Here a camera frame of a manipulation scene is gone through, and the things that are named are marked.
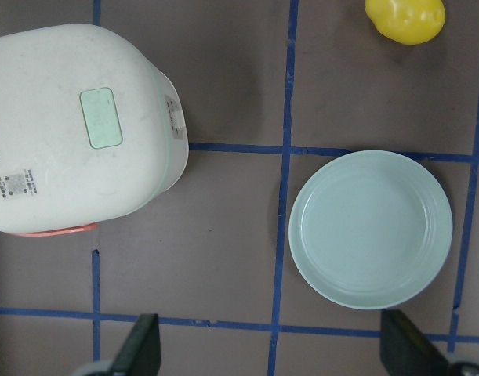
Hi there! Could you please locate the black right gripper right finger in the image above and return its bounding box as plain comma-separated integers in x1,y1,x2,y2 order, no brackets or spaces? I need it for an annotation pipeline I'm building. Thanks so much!
379,309,449,375

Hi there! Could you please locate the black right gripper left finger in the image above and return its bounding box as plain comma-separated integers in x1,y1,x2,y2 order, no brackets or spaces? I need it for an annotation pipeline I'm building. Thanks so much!
111,313,161,376

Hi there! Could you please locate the white rice cooker pink handle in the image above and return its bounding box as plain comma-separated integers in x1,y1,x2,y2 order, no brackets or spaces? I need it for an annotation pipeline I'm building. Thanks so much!
0,23,189,237

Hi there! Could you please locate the green plate near right arm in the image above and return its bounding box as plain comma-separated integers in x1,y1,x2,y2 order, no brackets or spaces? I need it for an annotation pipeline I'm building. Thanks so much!
288,150,453,309

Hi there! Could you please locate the yellow bell pepper toy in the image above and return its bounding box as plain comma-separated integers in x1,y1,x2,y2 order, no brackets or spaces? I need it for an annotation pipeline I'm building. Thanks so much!
365,0,446,45

